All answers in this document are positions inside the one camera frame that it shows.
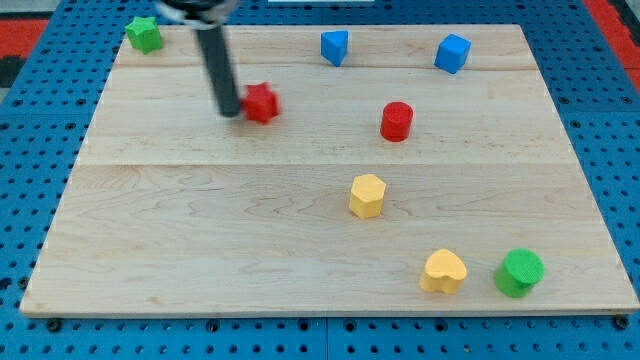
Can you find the red star block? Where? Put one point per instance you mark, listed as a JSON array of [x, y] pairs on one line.
[[260, 103]]

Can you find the yellow hexagon block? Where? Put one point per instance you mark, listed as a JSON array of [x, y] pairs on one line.
[[367, 195]]

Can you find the red cylinder block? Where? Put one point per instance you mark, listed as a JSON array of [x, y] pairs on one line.
[[396, 121]]

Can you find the blue triangle block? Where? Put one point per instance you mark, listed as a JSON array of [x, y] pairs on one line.
[[334, 46]]

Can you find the yellow heart block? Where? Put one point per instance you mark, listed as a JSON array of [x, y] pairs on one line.
[[443, 272]]

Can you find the light wooden board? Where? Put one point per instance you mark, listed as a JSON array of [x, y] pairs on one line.
[[172, 211]]

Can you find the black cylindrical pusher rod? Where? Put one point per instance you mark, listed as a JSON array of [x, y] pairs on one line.
[[216, 58]]

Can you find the blue cube block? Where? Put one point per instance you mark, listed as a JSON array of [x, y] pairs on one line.
[[452, 53]]

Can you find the green cylinder block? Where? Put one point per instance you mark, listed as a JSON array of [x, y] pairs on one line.
[[520, 270]]

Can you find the green star block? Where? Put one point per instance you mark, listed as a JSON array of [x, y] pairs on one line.
[[144, 34]]

